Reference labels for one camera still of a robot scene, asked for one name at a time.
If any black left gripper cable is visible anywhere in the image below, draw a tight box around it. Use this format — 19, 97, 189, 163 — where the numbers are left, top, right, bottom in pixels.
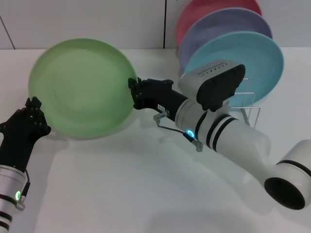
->
16, 171, 31, 210

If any silver wire plate rack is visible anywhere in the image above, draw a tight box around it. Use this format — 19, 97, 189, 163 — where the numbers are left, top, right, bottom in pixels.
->
228, 77, 261, 128

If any purple round plate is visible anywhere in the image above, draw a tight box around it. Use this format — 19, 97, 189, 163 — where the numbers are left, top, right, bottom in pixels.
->
178, 7, 273, 71

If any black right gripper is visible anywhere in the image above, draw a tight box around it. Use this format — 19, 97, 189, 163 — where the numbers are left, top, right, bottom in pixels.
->
128, 77, 189, 122

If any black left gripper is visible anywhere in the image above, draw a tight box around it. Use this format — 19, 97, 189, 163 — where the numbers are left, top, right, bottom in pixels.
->
0, 96, 51, 173

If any cyan round plate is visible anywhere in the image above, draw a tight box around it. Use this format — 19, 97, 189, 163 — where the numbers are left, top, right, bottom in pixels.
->
182, 31, 285, 112

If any green round plate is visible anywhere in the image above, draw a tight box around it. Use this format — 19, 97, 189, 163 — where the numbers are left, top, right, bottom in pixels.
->
28, 38, 137, 140

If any red round plate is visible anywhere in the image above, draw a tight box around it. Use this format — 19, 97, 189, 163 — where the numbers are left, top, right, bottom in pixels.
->
176, 0, 263, 48

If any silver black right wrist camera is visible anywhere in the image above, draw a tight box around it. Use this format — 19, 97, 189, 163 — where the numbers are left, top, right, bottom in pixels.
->
178, 59, 246, 112

